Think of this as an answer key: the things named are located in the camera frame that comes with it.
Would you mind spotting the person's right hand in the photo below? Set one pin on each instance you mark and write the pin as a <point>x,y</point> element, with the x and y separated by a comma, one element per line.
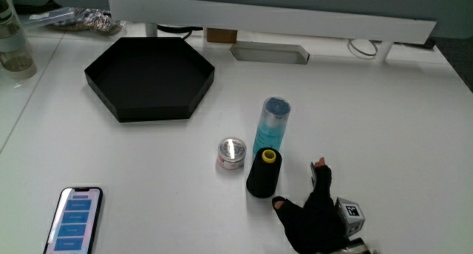
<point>314,224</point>

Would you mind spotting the black sewing thread spool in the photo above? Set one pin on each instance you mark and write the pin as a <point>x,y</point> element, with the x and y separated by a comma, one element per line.
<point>263,176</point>

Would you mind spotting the clear bottle with blue liquid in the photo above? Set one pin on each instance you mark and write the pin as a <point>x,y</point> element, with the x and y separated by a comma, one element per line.
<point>271,126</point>

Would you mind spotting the small round silver-lidded tin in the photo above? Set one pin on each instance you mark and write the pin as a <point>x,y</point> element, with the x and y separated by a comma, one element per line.
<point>231,153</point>

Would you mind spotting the brown cardboard box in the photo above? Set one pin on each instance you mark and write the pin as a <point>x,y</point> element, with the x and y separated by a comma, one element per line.
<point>221,35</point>

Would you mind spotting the white monitor riser shelf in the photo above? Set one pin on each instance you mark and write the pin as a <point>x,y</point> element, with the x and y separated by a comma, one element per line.
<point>266,17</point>

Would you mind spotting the black hexagonal tray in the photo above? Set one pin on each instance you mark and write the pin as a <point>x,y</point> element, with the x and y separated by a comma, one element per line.
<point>148,77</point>

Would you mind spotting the black smartphone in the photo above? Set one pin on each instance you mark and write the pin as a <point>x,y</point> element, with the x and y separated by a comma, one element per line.
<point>74,222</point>

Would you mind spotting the clear plastic bag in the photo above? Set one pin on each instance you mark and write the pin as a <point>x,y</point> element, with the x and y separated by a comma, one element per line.
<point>86,20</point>

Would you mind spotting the clear water bottle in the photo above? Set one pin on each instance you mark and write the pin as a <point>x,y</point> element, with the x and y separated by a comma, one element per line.
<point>13,43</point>

